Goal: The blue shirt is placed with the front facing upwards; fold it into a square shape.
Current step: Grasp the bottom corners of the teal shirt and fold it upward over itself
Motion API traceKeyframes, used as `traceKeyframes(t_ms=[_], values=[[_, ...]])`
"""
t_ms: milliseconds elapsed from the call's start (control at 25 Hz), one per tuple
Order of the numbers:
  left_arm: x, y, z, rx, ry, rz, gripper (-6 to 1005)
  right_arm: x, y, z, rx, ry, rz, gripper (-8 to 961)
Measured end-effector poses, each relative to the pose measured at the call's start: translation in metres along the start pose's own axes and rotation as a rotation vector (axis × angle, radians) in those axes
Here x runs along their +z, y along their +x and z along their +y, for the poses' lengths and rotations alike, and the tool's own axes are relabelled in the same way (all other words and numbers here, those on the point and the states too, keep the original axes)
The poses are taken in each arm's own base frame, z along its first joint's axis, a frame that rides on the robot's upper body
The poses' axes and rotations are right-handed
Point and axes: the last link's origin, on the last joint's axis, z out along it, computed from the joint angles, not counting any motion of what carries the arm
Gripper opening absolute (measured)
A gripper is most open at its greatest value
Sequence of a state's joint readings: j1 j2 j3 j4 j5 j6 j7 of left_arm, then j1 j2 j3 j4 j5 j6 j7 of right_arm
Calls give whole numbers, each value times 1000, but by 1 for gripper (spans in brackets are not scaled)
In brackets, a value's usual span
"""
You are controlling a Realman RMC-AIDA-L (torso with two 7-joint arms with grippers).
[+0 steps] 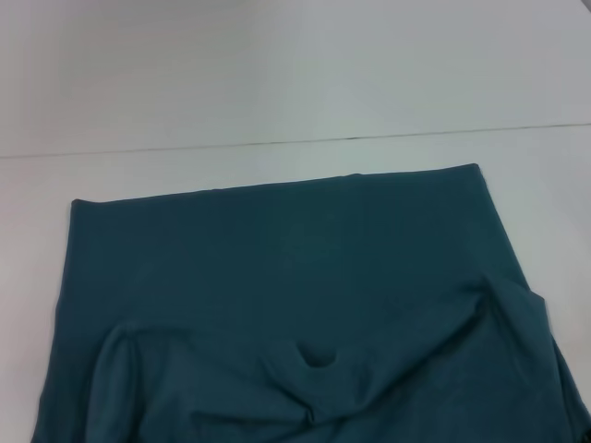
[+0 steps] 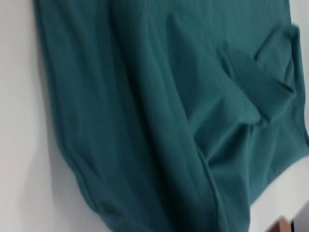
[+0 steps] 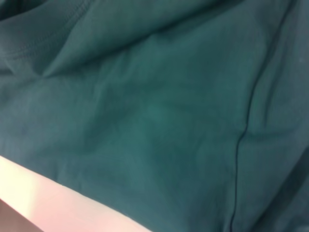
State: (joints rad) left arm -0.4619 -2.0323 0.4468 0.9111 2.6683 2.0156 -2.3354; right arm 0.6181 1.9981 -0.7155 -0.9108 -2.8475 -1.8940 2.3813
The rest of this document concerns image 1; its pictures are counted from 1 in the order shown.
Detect blue shirt with FREE print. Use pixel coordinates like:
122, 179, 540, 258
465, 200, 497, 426
30, 162, 591, 443

